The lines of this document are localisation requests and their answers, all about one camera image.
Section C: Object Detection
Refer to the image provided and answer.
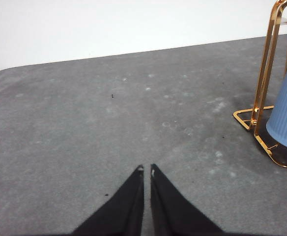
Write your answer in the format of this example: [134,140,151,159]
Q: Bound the gold wire cup holder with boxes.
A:
[232,0,287,168]

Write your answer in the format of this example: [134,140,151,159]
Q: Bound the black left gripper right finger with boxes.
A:
[149,163,227,236]

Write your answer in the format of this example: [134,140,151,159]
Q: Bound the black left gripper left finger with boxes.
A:
[71,164,145,236]

